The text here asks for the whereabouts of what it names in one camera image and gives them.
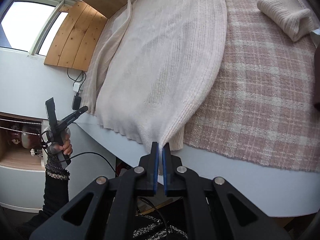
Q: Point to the person's left forearm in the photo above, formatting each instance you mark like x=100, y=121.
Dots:
x=55, y=192

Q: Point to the white wall adapter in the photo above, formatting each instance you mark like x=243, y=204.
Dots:
x=75, y=87

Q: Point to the pink plaid blanket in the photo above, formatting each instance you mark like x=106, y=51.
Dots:
x=262, y=105

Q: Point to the white window frame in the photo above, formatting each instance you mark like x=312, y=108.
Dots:
x=46, y=27

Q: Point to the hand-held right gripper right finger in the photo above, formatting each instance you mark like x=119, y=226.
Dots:
x=165, y=175

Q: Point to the person's left hand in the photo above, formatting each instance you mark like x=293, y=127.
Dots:
x=67, y=146

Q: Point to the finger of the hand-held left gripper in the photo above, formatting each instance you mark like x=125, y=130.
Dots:
x=82, y=110

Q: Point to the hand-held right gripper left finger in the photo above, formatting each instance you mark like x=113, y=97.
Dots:
x=155, y=170

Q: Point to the knotty pine wood panel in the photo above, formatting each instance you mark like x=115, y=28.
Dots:
x=75, y=37

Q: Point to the cream knit sweater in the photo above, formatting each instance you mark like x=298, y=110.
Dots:
x=162, y=55

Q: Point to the wooden shelf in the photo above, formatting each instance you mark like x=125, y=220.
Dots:
x=15, y=158

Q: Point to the black power adapter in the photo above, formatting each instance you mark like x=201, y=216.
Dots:
x=76, y=101

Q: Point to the white mattress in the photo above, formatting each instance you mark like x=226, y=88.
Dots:
x=225, y=185

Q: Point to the person's dark glittery clothing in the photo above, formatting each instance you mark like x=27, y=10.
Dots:
x=172, y=220

